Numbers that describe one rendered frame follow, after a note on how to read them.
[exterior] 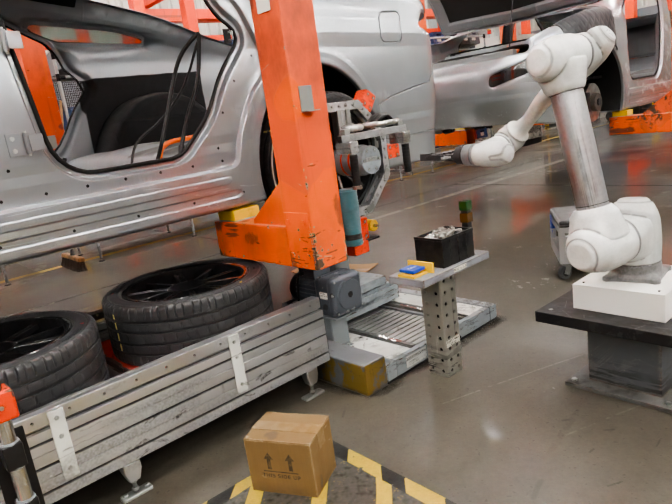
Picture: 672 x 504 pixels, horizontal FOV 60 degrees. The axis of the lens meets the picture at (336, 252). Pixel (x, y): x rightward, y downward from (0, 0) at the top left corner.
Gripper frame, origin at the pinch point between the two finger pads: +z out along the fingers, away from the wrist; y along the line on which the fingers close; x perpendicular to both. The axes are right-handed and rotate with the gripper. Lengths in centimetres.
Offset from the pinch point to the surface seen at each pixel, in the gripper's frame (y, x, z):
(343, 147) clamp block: -36.5, 10.3, 14.6
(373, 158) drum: -15.7, 2.5, 18.0
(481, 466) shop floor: -81, -83, -73
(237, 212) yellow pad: -72, -11, 48
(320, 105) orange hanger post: -63, 28, -4
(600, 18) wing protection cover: 297, 68, 48
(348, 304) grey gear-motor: -49, -55, 11
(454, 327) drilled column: -33, -64, -31
